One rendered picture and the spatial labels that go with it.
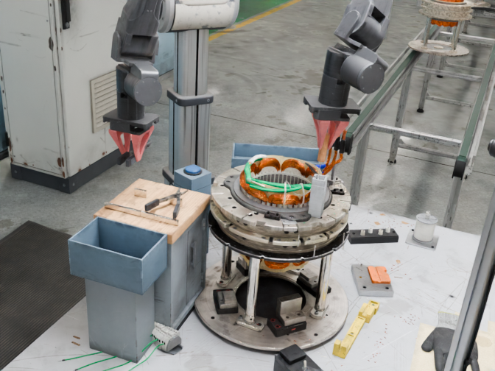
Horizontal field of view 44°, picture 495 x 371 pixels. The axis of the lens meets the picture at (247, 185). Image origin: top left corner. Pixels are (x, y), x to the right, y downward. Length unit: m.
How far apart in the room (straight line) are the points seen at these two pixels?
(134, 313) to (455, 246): 1.04
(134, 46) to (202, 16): 0.44
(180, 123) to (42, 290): 1.42
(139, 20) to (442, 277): 1.08
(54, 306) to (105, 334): 1.46
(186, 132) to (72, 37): 1.83
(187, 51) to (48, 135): 2.07
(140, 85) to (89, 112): 2.53
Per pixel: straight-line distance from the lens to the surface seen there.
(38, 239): 3.32
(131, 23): 1.22
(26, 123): 3.74
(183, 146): 1.78
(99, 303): 1.36
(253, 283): 1.39
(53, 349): 1.47
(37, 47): 3.52
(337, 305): 1.57
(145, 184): 1.49
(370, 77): 1.14
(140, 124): 1.27
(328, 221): 1.32
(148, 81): 1.20
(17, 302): 2.91
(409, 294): 1.70
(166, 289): 1.38
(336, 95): 1.20
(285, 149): 1.74
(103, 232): 1.37
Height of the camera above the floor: 1.74
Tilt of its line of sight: 27 degrees down
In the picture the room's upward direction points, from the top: 4 degrees clockwise
